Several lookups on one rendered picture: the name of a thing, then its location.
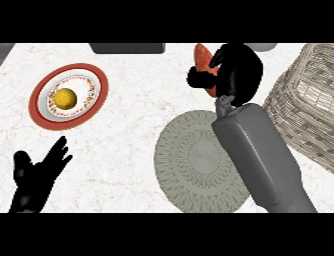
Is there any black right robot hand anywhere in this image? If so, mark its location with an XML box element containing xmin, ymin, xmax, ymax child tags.
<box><xmin>186</xmin><ymin>42</ymin><xmax>264</xmax><ymax>108</ymax></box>

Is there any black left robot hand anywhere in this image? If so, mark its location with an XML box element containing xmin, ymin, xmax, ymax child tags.
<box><xmin>7</xmin><ymin>135</ymin><xmax>73</xmax><ymax>214</ymax></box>

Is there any orange sweet potato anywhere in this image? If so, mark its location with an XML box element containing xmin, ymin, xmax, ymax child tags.
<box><xmin>193</xmin><ymin>43</ymin><xmax>221</xmax><ymax>98</ymax></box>

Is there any beige wicker basket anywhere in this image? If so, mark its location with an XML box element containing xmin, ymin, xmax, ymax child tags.
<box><xmin>261</xmin><ymin>42</ymin><xmax>334</xmax><ymax>189</ymax></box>

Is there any round grey woven placemat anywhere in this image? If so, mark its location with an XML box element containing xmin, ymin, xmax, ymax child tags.
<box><xmin>153</xmin><ymin>109</ymin><xmax>251</xmax><ymax>214</ymax></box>

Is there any pale grey rounded object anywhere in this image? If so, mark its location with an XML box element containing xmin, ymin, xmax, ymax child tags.
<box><xmin>243</xmin><ymin>42</ymin><xmax>279</xmax><ymax>53</ymax></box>

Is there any yellow round fruit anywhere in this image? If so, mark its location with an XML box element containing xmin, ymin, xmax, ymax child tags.
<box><xmin>53</xmin><ymin>87</ymin><xmax>78</xmax><ymax>110</ymax></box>

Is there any dark grey flat appliance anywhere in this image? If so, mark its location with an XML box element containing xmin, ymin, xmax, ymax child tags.
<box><xmin>88</xmin><ymin>42</ymin><xmax>166</xmax><ymax>55</ymax></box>

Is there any red rimmed patterned plate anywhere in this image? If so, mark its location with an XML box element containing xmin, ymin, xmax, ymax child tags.
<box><xmin>28</xmin><ymin>62</ymin><xmax>110</xmax><ymax>131</ymax></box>

